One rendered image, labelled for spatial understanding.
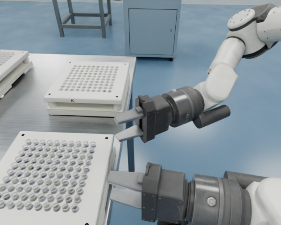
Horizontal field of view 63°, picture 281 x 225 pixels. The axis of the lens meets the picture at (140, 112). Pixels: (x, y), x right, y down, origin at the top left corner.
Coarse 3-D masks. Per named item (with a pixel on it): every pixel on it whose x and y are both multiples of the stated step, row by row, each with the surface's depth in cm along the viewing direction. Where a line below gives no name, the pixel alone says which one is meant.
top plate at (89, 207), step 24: (24, 144) 55; (96, 144) 55; (0, 168) 50; (96, 168) 50; (0, 192) 45; (48, 192) 45; (96, 192) 45; (0, 216) 41; (24, 216) 41; (48, 216) 41; (72, 216) 41; (96, 216) 42
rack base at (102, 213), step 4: (112, 152) 59; (112, 156) 58; (112, 160) 57; (112, 164) 57; (108, 168) 55; (112, 168) 57; (108, 172) 54; (108, 184) 52; (108, 188) 52; (104, 192) 50; (104, 196) 49; (104, 200) 49; (104, 204) 48; (104, 208) 48; (100, 212) 47; (104, 212) 48; (100, 216) 46; (100, 220) 45; (100, 224) 45
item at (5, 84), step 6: (18, 66) 95; (24, 66) 95; (30, 66) 98; (12, 72) 91; (18, 72) 91; (24, 72) 94; (6, 78) 87; (12, 78) 87; (0, 84) 84; (6, 84) 84; (0, 90) 81; (6, 90) 84; (0, 96) 81
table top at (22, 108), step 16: (48, 64) 102; (64, 64) 102; (16, 80) 91; (32, 80) 91; (48, 80) 91; (16, 96) 83; (32, 96) 83; (128, 96) 83; (0, 112) 76; (16, 112) 76; (32, 112) 76; (0, 128) 70; (16, 128) 70; (32, 128) 70; (48, 128) 70; (64, 128) 70; (80, 128) 70; (96, 128) 70; (112, 128) 70; (0, 144) 65; (0, 160) 60
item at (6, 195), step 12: (36, 156) 52; (60, 156) 51; (72, 156) 51; (84, 156) 51; (24, 168) 49; (36, 168) 49; (48, 168) 49; (60, 168) 50; (72, 168) 49; (12, 180) 47; (24, 180) 46; (36, 180) 46; (48, 180) 47; (72, 180) 47; (12, 192) 44; (24, 192) 44; (36, 192) 45; (60, 192) 44; (72, 192) 44
